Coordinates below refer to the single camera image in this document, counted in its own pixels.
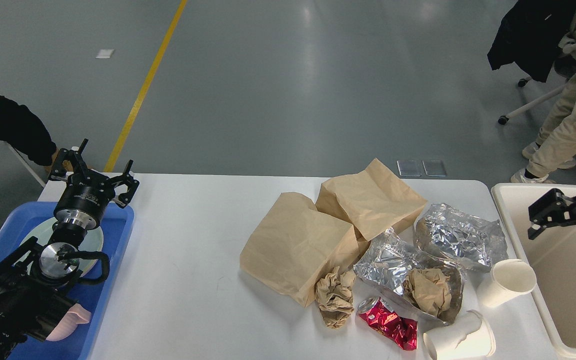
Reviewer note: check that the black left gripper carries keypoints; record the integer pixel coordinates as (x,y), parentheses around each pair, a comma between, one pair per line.
(82,205)

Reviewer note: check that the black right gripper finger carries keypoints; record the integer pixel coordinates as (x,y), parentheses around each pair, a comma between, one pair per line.
(553,209)

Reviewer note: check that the mint green plate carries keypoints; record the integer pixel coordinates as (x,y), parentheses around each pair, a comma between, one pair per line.
(93,241)

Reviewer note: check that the white paper cup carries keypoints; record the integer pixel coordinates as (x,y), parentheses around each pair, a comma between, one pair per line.
(469,336)
(507,280)

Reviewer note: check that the pink mug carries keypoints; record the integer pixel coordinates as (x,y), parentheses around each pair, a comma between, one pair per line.
(75,316)

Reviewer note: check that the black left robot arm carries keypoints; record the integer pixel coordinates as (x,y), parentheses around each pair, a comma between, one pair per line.
(36,278)

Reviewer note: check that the beige plastic bin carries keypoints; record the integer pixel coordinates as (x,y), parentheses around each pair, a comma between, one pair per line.
(552,255)

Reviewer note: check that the person in beige trousers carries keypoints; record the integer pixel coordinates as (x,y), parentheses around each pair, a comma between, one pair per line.
(555,144)

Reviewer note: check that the rear silver foil wrapper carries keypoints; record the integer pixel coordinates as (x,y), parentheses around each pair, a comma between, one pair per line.
(450,233)

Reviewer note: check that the white floor tag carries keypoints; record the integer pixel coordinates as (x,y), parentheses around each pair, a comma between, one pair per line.
(105,53)

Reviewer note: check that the person in black left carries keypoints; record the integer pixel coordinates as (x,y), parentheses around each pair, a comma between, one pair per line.
(25,132)

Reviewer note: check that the right clear floor plate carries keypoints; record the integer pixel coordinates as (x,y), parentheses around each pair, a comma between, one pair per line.
(434,168)

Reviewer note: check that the clear floor plate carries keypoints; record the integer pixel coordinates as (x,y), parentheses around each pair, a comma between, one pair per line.
(434,168)
(409,168)

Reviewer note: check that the blue plastic tray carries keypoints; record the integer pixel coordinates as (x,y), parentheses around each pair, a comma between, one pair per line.
(116,227)

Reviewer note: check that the crumpled paper in foil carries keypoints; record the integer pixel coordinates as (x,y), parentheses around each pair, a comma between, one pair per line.
(428,289)

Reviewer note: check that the left clear floor plate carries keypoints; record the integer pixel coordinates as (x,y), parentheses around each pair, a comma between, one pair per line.
(409,168)

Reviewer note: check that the white office chair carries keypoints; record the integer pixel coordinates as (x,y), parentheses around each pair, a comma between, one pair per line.
(564,65)

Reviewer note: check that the black jacket on chair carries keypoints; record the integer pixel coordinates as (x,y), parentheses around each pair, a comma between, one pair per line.
(529,35)

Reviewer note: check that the silver foil bag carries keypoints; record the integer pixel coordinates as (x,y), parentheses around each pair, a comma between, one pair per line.
(386,264)

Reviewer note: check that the crushed red can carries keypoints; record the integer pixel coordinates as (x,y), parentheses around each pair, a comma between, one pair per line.
(379,314)

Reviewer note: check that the large brown paper bag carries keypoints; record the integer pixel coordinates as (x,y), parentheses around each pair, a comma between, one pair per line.
(295,245)

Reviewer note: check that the crumpled brown paper ball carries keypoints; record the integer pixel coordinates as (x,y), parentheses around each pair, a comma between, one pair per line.
(335,297)

